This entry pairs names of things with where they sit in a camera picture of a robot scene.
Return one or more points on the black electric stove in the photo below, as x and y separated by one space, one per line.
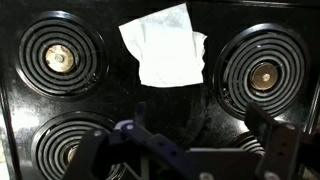
180 100

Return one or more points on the large black coil burner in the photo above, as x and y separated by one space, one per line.
53 146
265 76

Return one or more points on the small black coil burner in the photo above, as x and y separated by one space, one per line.
248 143
60 58

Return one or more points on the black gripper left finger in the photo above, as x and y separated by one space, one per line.
100 153

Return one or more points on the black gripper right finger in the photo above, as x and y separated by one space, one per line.
280 150

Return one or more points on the white cloth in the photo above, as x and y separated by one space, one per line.
166 50

